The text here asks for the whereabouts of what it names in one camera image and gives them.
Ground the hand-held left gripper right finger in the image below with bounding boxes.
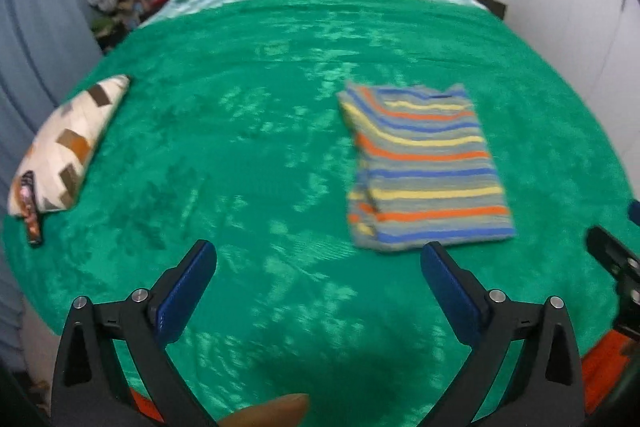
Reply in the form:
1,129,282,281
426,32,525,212
415,241,587,427

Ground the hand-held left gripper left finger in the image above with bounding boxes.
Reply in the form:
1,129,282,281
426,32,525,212
51,239,218,427

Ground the striped knitted sweater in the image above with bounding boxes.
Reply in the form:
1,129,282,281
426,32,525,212
336,80,517,253

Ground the pile of mixed clothes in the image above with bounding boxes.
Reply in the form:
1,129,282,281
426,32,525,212
90,0,173,52

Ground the orange fleece cloth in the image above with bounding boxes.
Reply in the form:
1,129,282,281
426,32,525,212
130,332,636,423

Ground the green plush blanket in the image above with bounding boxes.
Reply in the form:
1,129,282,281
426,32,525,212
2,0,636,423

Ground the smartphone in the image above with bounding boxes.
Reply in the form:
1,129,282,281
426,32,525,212
20,172,45,248

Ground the brown zigzag patterned pillow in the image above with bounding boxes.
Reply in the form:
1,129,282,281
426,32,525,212
7,74,132,218

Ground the white wardrobe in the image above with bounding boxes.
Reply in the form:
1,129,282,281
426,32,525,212
502,0,640,202

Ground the blue curtain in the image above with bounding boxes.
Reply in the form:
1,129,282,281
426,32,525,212
0,0,123,343

